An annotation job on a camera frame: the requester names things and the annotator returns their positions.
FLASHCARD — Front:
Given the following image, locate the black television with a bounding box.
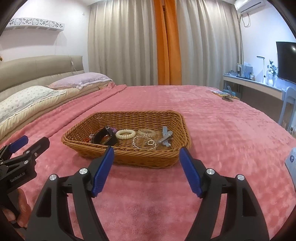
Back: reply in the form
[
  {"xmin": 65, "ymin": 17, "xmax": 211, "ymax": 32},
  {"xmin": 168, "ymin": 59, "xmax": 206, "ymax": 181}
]
[{"xmin": 276, "ymin": 42, "xmax": 296, "ymax": 83}]

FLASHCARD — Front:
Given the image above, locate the clear beaded bracelet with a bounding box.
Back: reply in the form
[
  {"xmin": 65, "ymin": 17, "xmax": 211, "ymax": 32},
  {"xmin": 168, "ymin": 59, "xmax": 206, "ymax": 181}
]
[{"xmin": 137, "ymin": 128, "xmax": 158, "ymax": 138}]

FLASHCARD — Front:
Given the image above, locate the cream coil hair tie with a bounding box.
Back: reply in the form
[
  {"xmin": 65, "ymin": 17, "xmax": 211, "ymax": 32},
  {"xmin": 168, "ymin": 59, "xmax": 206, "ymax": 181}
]
[{"xmin": 115, "ymin": 128, "xmax": 137, "ymax": 140}]

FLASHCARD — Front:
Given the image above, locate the white air conditioner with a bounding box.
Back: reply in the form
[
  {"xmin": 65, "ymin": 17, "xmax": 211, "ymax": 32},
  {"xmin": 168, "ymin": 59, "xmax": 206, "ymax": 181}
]
[{"xmin": 234, "ymin": 0, "xmax": 266, "ymax": 15}]

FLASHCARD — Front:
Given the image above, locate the white desk shelf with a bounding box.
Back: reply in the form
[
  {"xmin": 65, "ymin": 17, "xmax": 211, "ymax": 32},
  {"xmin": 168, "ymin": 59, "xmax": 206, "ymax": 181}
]
[{"xmin": 223, "ymin": 74, "xmax": 285, "ymax": 100}]

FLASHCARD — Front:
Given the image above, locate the light blue chair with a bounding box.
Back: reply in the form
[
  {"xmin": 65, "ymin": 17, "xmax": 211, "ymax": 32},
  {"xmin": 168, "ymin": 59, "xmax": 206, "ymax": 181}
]
[{"xmin": 278, "ymin": 86, "xmax": 296, "ymax": 130}]

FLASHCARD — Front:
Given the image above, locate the beige padded headboard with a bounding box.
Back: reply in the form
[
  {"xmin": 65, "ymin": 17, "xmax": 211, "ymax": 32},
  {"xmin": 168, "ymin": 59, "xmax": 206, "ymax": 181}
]
[{"xmin": 1, "ymin": 55, "xmax": 85, "ymax": 101}]

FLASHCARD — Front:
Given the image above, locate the white packet bed edge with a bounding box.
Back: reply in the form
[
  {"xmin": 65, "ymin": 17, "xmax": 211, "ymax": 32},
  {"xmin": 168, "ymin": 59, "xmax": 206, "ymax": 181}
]
[{"xmin": 285, "ymin": 148, "xmax": 296, "ymax": 186}]

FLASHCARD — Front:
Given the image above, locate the lilac pillow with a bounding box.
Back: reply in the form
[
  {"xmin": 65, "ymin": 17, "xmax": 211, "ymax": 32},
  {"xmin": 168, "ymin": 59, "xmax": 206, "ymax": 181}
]
[{"xmin": 48, "ymin": 72, "xmax": 112, "ymax": 90}]

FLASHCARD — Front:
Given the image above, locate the white decorative wall shelf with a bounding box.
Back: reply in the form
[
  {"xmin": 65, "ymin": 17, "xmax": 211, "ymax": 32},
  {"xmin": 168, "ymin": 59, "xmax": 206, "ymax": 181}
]
[{"xmin": 4, "ymin": 18, "xmax": 65, "ymax": 32}]

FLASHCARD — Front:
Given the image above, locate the light blue hair clip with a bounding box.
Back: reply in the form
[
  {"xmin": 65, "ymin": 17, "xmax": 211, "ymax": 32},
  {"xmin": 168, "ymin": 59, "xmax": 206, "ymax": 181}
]
[{"xmin": 162, "ymin": 126, "xmax": 173, "ymax": 147}]

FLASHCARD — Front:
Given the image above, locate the person left hand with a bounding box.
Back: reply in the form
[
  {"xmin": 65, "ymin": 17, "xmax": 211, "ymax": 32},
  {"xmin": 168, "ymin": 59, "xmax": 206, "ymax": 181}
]
[{"xmin": 1, "ymin": 188, "xmax": 32, "ymax": 229}]

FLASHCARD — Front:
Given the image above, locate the brown wicker basket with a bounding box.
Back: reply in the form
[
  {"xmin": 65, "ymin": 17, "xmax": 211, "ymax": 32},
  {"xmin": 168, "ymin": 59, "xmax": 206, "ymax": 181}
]
[{"xmin": 61, "ymin": 110, "xmax": 192, "ymax": 169}]

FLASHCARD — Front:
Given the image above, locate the white floral pillow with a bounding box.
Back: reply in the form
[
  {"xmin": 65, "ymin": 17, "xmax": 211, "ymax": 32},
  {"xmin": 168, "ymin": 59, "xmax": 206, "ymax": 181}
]
[{"xmin": 1, "ymin": 85, "xmax": 66, "ymax": 123}]

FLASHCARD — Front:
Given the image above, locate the white vase with plant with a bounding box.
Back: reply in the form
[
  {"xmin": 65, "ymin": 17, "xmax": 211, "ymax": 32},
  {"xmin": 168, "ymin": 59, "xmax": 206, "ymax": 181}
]
[{"xmin": 265, "ymin": 60, "xmax": 278, "ymax": 87}]

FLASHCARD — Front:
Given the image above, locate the black smart watch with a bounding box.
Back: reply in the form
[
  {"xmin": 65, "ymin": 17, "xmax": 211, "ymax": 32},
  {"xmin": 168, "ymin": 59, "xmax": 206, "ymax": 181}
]
[{"xmin": 90, "ymin": 126, "xmax": 118, "ymax": 146}]

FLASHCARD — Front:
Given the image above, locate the beige curtain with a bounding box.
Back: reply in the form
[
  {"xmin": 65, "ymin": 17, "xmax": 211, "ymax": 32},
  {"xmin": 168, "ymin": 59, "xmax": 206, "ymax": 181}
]
[{"xmin": 88, "ymin": 1, "xmax": 243, "ymax": 88}]

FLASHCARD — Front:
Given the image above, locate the orange curtain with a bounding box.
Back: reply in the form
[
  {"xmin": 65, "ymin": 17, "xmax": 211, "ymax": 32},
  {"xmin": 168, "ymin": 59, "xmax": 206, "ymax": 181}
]
[{"xmin": 154, "ymin": 1, "xmax": 182, "ymax": 85}]

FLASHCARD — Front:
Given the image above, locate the white desk lamp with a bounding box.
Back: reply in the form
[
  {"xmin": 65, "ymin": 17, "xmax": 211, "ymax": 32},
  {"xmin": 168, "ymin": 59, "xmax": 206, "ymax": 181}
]
[{"xmin": 256, "ymin": 56, "xmax": 266, "ymax": 84}]

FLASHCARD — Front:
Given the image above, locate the yellow packet on bed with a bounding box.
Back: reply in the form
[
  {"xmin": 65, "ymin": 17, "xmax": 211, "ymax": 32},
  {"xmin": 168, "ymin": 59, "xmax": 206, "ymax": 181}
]
[{"xmin": 211, "ymin": 90, "xmax": 239, "ymax": 99}]

